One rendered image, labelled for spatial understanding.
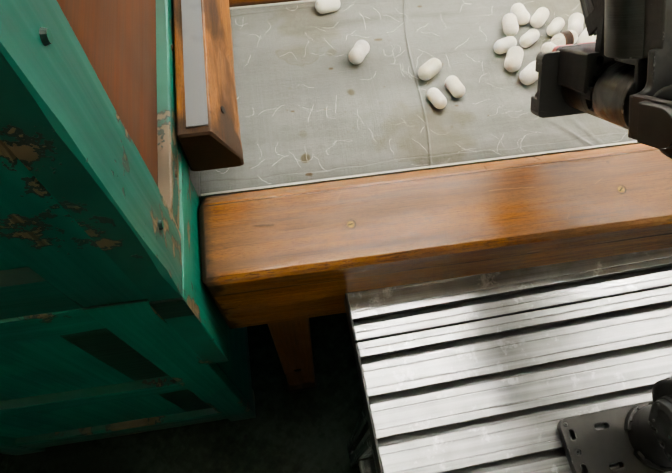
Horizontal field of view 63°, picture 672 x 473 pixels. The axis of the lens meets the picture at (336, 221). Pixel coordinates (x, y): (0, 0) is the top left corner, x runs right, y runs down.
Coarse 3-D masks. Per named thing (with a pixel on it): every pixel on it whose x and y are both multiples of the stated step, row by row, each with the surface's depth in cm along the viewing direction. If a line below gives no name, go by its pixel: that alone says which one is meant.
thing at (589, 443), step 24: (624, 408) 61; (648, 408) 58; (576, 432) 60; (600, 432) 60; (624, 432) 60; (648, 432) 56; (576, 456) 59; (600, 456) 59; (624, 456) 59; (648, 456) 57
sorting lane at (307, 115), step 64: (384, 0) 80; (448, 0) 80; (512, 0) 80; (576, 0) 80; (256, 64) 74; (320, 64) 74; (384, 64) 74; (448, 64) 74; (256, 128) 69; (320, 128) 70; (384, 128) 70; (448, 128) 70; (512, 128) 70; (576, 128) 70
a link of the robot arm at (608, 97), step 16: (624, 64) 49; (640, 64) 45; (608, 80) 49; (624, 80) 47; (640, 80) 45; (592, 96) 51; (608, 96) 48; (624, 96) 46; (608, 112) 49; (624, 112) 47
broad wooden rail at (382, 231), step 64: (256, 192) 64; (320, 192) 63; (384, 192) 63; (448, 192) 63; (512, 192) 63; (576, 192) 63; (640, 192) 63; (256, 256) 59; (320, 256) 59; (384, 256) 59; (448, 256) 61; (512, 256) 65; (576, 256) 68; (256, 320) 72
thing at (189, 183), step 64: (192, 192) 61; (192, 256) 55; (0, 320) 48; (64, 320) 50; (128, 320) 53; (192, 320) 55; (0, 384) 72; (64, 384) 77; (128, 384) 81; (192, 384) 83; (0, 448) 108
